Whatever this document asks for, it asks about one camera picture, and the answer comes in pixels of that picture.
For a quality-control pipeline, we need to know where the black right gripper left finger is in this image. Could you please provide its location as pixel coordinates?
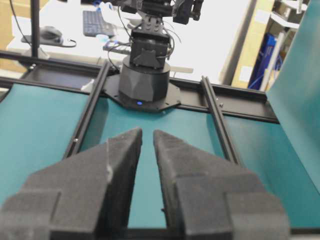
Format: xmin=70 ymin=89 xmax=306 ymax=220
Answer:
xmin=0 ymin=128 xmax=143 ymax=240

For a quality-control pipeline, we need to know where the black computer mouse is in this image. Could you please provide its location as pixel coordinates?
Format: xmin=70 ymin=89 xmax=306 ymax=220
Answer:
xmin=39 ymin=26 xmax=63 ymax=43

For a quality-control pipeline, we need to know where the brown cardboard box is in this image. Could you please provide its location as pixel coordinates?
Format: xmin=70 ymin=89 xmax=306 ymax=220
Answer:
xmin=231 ymin=0 xmax=274 ymax=89

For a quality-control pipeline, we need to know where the black aluminium rail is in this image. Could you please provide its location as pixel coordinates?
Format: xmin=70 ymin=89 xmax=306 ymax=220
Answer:
xmin=200 ymin=76 xmax=240 ymax=165
xmin=62 ymin=60 xmax=111 ymax=160

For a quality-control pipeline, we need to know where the black vertical stand pole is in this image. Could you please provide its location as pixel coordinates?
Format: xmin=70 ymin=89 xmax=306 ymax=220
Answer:
xmin=30 ymin=0 xmax=40 ymax=58

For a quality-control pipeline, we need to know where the black computer keyboard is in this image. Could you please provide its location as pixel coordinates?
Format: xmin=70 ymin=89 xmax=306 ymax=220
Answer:
xmin=82 ymin=10 xmax=115 ymax=37

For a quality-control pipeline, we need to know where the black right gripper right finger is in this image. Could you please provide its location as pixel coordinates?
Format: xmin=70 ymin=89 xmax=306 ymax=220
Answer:
xmin=153 ymin=130 xmax=290 ymax=240

